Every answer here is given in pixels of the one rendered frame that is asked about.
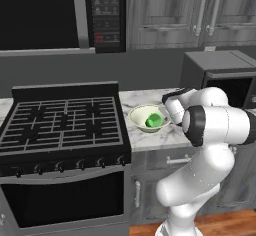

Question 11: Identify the green cup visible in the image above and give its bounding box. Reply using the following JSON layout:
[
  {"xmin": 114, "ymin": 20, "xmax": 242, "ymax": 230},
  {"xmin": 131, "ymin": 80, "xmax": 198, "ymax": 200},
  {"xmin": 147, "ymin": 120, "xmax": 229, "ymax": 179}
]
[{"xmin": 144, "ymin": 112, "xmax": 164, "ymax": 129}]

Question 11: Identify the black hob grate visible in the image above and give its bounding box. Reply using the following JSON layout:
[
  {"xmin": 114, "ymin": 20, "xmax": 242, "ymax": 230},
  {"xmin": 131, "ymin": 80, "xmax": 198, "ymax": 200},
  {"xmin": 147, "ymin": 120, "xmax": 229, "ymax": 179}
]
[{"xmin": 0, "ymin": 96, "xmax": 125, "ymax": 153}]

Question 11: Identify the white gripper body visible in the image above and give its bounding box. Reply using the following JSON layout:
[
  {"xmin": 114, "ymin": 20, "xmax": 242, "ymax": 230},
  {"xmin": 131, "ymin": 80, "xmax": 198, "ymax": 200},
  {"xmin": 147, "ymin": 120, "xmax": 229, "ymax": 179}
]
[{"xmin": 166, "ymin": 103, "xmax": 185, "ymax": 127}]

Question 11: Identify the grey countertop toaster oven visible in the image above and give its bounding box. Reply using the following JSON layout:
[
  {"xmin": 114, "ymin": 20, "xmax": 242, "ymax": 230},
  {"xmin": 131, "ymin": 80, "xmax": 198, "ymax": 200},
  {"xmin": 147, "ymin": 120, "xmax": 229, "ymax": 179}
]
[{"xmin": 179, "ymin": 49, "xmax": 256, "ymax": 110}]

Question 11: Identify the silver drawer handle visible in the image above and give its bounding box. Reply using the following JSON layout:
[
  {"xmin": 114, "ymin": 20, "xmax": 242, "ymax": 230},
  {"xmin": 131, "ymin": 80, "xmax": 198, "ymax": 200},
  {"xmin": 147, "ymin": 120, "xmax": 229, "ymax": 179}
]
[{"xmin": 166, "ymin": 155, "xmax": 192, "ymax": 166}]

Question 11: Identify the grey oven door handle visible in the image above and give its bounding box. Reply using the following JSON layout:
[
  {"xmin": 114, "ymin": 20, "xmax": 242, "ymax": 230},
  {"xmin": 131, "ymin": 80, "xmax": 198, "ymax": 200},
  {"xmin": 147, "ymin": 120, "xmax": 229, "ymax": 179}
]
[{"xmin": 0, "ymin": 165, "xmax": 127, "ymax": 186}]

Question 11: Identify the black oven door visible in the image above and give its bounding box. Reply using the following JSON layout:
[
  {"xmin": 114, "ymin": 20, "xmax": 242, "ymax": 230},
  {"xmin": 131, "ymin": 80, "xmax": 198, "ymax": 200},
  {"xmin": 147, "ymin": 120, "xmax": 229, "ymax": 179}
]
[{"xmin": 0, "ymin": 165, "xmax": 132, "ymax": 236}]

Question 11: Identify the black gas stove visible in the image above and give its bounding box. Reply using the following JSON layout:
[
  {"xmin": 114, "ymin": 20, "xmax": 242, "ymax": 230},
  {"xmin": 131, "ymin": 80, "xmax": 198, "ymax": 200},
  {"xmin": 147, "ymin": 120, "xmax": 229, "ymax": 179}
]
[{"xmin": 0, "ymin": 81, "xmax": 133, "ymax": 236}]

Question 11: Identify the grey drawer front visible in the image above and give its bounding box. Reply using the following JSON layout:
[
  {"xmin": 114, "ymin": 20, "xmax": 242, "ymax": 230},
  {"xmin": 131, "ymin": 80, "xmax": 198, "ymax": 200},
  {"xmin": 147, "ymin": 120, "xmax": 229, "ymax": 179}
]
[{"xmin": 143, "ymin": 146, "xmax": 202, "ymax": 172}]

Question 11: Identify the black overhead microwave oven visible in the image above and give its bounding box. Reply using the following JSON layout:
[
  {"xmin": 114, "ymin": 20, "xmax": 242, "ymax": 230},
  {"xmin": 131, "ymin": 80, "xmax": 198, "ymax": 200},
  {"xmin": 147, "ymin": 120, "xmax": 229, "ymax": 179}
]
[{"xmin": 0, "ymin": 0, "xmax": 127, "ymax": 58}]

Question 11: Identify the cream bowl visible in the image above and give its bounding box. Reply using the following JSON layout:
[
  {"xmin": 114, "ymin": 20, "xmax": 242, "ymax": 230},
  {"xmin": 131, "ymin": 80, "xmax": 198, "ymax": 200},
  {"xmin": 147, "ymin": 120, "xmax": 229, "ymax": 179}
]
[{"xmin": 128, "ymin": 103, "xmax": 173, "ymax": 134}]

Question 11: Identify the silver base cupboard handle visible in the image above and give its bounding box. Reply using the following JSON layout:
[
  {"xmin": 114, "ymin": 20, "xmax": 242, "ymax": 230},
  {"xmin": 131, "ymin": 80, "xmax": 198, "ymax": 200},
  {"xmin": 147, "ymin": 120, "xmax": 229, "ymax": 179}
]
[{"xmin": 133, "ymin": 179, "xmax": 142, "ymax": 209}]

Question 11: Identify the grey microwave door handle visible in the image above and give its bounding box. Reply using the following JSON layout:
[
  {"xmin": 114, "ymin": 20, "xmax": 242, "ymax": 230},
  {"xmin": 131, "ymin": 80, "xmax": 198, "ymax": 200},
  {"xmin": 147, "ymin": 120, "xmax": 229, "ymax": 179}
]
[{"xmin": 71, "ymin": 0, "xmax": 91, "ymax": 49}]

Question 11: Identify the black stove knob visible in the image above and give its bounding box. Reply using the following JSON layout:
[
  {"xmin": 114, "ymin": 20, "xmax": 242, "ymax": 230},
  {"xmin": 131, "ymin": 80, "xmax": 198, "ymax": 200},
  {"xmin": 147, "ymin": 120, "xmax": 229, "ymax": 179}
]
[
  {"xmin": 55, "ymin": 161, "xmax": 67, "ymax": 173},
  {"xmin": 13, "ymin": 167, "xmax": 25, "ymax": 178},
  {"xmin": 75, "ymin": 159, "xmax": 87, "ymax": 171},
  {"xmin": 34, "ymin": 164, "xmax": 46, "ymax": 176},
  {"xmin": 116, "ymin": 155, "xmax": 128, "ymax": 167},
  {"xmin": 95, "ymin": 157, "xmax": 107, "ymax": 169}
]

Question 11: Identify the grey wood cupboard door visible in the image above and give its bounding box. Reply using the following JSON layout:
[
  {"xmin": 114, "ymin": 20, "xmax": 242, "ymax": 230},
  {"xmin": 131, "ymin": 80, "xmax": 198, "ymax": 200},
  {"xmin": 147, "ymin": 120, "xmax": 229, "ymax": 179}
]
[
  {"xmin": 126, "ymin": 0, "xmax": 200, "ymax": 50},
  {"xmin": 198, "ymin": 0, "xmax": 256, "ymax": 48}
]

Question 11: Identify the grey base cupboard door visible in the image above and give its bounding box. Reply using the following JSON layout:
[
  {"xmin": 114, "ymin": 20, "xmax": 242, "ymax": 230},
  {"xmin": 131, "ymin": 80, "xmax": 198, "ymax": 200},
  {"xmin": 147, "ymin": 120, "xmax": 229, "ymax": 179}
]
[
  {"xmin": 131, "ymin": 174, "xmax": 172, "ymax": 225},
  {"xmin": 213, "ymin": 144, "xmax": 256, "ymax": 210}
]

